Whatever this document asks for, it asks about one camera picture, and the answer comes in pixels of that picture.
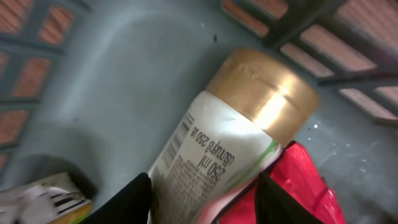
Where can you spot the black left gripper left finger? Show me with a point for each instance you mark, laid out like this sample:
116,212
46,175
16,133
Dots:
131,205

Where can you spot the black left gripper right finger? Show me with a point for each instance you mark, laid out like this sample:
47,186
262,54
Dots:
273,205

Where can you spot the grey plastic shopping basket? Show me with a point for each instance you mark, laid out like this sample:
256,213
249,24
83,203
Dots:
129,74

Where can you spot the green yellow snack pouch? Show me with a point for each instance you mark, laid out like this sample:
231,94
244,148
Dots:
54,199

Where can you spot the white tube with gold cap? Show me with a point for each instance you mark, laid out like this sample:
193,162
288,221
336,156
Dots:
232,131

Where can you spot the orange spaghetti pack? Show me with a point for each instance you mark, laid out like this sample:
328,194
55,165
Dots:
296,173

